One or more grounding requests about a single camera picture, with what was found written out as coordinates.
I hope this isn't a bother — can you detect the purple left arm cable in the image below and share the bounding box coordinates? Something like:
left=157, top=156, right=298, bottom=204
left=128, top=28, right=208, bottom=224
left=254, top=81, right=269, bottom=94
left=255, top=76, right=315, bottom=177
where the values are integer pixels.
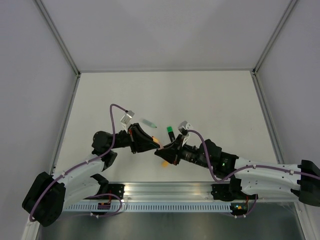
left=29, top=103, right=130, bottom=223

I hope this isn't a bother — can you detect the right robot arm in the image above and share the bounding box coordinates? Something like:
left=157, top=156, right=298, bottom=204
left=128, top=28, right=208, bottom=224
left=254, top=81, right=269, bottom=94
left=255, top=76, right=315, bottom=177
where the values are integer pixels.
left=154, top=134, right=320, bottom=207

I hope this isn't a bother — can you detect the black green-tipped marker pen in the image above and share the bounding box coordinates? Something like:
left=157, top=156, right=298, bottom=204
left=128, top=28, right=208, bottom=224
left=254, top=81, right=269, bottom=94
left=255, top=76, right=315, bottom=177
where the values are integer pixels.
left=167, top=131, right=176, bottom=142

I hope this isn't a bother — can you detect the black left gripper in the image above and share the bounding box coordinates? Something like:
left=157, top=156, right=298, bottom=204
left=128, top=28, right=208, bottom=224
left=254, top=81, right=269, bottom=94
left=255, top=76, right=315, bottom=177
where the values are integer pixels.
left=110, top=123, right=161, bottom=154

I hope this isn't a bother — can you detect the right aluminium frame post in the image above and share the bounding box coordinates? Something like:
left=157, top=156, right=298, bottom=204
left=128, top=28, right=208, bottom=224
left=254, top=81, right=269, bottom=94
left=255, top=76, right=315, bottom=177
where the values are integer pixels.
left=251, top=0, right=300, bottom=76

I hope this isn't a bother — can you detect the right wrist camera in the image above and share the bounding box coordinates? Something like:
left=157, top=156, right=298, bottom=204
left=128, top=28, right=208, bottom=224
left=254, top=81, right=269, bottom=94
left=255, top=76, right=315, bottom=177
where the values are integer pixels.
left=178, top=120, right=194, bottom=146

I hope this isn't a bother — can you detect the aluminium mounting rail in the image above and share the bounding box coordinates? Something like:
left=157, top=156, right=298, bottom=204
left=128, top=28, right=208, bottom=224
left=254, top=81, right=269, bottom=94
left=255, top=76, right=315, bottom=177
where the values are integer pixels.
left=107, top=181, right=307, bottom=202

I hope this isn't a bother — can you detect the white slotted cable duct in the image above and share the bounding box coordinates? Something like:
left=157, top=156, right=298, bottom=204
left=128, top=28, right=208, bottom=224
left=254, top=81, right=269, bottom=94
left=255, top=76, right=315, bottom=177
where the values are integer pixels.
left=65, top=201, right=232, bottom=213

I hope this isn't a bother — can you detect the pale green highlighter pen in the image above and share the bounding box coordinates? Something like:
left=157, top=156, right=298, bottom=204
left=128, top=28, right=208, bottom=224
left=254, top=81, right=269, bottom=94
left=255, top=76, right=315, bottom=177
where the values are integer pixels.
left=141, top=118, right=157, bottom=128

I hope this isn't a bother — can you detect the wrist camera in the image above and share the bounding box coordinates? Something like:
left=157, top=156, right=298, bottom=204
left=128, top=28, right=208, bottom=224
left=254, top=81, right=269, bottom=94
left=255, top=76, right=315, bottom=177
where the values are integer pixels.
left=178, top=120, right=194, bottom=146
left=120, top=110, right=135, bottom=131

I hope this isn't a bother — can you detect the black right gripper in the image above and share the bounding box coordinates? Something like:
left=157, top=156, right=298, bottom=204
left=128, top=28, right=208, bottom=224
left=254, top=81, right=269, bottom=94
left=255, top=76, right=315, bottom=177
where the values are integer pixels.
left=154, top=134, right=211, bottom=169

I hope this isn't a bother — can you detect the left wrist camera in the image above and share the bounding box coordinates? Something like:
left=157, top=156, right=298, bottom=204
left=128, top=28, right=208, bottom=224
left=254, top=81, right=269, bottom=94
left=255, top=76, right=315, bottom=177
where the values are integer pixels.
left=120, top=110, right=135, bottom=131

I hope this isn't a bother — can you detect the green pen cap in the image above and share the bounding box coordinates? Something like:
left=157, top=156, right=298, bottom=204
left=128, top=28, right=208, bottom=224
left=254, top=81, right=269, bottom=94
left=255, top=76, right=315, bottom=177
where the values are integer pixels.
left=166, top=126, right=173, bottom=133

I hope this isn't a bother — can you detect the aluminium frame post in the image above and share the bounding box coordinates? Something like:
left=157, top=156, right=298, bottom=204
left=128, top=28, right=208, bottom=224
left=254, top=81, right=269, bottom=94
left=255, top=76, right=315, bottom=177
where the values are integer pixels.
left=251, top=0, right=300, bottom=76
left=33, top=0, right=81, bottom=78

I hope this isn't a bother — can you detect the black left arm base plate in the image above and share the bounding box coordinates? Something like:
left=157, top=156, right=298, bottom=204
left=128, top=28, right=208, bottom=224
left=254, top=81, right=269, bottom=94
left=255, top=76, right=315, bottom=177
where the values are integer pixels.
left=107, top=183, right=125, bottom=200

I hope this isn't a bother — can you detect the orange pen cap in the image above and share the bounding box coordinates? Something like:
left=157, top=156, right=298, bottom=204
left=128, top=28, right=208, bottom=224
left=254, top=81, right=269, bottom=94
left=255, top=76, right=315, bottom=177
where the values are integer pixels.
left=161, top=161, right=169, bottom=168

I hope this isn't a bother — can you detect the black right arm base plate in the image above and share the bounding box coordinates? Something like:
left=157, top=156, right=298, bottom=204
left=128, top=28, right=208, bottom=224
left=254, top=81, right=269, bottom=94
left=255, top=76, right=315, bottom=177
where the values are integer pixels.
left=211, top=183, right=255, bottom=202

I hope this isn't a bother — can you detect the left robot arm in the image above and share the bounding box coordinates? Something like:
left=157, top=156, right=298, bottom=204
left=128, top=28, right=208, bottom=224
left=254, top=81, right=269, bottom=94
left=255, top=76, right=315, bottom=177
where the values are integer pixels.
left=22, top=123, right=162, bottom=227

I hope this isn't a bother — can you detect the left aluminium frame post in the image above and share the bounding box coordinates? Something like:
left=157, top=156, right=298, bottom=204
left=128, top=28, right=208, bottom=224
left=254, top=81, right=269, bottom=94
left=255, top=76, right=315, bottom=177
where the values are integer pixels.
left=33, top=0, right=81, bottom=78

